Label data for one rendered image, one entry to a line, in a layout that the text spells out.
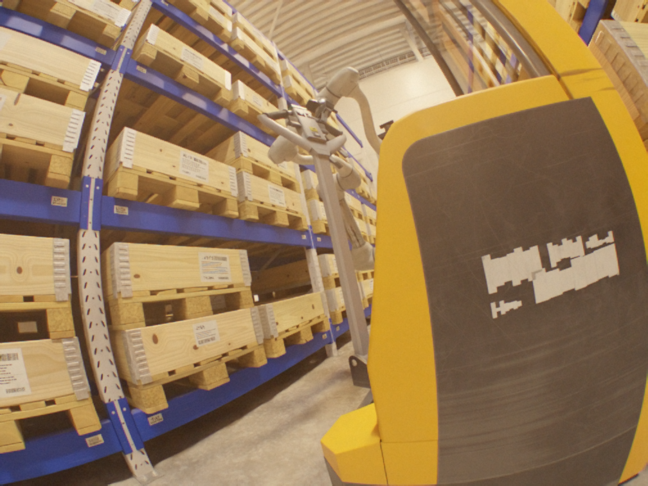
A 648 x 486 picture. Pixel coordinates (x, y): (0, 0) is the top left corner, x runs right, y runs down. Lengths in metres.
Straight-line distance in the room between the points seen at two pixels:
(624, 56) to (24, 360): 1.65
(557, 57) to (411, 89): 7.24
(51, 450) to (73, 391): 0.28
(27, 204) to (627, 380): 1.61
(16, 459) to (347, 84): 2.06
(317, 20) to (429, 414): 8.77
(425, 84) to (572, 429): 7.69
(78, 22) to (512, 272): 2.02
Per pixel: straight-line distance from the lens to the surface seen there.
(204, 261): 1.36
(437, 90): 7.66
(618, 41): 0.68
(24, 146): 1.21
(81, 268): 1.16
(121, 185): 1.25
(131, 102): 2.26
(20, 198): 1.20
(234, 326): 1.43
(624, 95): 0.70
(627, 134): 0.62
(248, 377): 1.59
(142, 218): 1.31
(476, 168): 0.39
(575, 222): 0.42
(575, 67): 0.63
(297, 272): 2.68
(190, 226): 1.45
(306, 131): 1.03
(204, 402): 1.39
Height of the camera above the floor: 0.66
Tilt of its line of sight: 9 degrees up
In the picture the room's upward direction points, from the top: 12 degrees counter-clockwise
